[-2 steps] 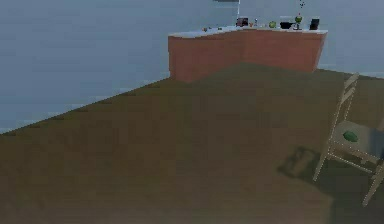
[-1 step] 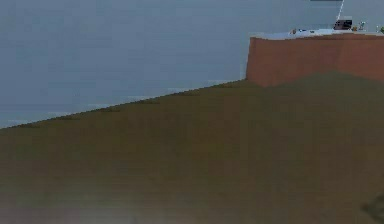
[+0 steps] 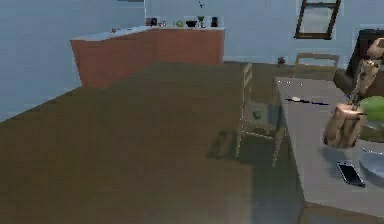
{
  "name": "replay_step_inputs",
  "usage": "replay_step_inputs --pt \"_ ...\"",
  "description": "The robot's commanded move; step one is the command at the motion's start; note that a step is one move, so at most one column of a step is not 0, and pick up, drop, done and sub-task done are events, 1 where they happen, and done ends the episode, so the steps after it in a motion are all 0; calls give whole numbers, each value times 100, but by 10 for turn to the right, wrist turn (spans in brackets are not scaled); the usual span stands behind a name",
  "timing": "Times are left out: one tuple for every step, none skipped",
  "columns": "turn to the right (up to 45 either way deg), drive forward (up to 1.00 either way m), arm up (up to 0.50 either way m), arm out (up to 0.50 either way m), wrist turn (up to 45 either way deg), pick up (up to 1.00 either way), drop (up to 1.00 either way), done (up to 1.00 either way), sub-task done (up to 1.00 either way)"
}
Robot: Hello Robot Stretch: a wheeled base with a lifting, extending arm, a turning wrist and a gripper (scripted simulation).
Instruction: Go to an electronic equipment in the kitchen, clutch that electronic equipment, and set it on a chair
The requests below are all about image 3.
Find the grey bowl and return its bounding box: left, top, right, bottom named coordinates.
left=358, top=150, right=384, bottom=181

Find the red-brown kitchen counter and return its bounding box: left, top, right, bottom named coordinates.
left=70, top=25, right=226, bottom=90

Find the dark framed window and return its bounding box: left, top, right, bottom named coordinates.
left=293, top=0, right=342, bottom=41

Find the black knife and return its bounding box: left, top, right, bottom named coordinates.
left=285, top=96, right=330, bottom=107

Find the green round object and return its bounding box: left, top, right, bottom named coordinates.
left=359, top=95, right=384, bottom=122

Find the pale wooden chair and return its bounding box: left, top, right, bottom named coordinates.
left=235, top=62, right=287, bottom=169
left=292, top=52, right=341, bottom=80

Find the black smartphone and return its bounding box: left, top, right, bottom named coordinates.
left=335, top=160, right=367, bottom=188

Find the grey dining table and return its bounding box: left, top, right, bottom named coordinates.
left=275, top=76, right=384, bottom=219

